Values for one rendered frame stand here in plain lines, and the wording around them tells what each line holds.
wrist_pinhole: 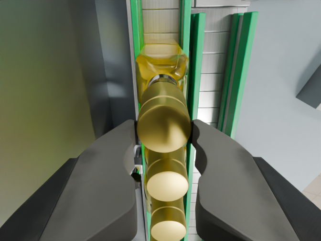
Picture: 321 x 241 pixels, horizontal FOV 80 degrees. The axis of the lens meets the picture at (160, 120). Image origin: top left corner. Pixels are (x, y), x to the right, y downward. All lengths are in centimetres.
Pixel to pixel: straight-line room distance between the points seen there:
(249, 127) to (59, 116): 55
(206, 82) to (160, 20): 15
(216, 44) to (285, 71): 28
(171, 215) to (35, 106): 16
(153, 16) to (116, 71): 21
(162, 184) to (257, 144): 58
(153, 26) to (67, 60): 18
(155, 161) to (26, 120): 12
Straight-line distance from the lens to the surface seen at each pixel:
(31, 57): 22
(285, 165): 82
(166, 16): 39
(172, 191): 16
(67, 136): 27
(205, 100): 43
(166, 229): 20
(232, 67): 39
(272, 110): 67
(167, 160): 16
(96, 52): 50
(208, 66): 41
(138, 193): 59
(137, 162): 41
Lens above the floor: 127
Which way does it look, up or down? 62 degrees down
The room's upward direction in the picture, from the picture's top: 179 degrees clockwise
